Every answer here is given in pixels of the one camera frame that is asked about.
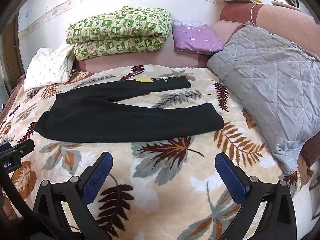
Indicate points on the green checkered folded quilt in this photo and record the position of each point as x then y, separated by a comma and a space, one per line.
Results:
117, 30

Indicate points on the pink bed mattress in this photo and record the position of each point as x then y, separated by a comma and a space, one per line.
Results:
140, 57

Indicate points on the black pants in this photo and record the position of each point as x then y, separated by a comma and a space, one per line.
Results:
100, 120

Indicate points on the pink padded headboard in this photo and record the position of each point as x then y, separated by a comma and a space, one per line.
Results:
280, 17

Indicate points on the white patterned pillow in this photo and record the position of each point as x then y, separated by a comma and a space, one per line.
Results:
48, 67

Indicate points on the grey quilted cushion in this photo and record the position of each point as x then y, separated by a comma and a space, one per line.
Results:
270, 80

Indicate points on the brown wooden glass door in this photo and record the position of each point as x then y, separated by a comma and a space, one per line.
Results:
13, 55

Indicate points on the dark framed picture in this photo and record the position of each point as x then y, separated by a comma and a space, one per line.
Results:
294, 1

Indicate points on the leaf print fleece blanket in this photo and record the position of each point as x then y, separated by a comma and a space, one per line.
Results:
162, 180

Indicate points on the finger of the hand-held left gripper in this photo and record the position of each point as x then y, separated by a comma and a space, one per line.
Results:
23, 147

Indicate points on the purple floral folded sheet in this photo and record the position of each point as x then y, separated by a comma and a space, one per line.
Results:
196, 36

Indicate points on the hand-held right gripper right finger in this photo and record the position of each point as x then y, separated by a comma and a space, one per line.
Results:
232, 177

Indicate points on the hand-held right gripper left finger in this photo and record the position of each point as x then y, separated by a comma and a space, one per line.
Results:
97, 177

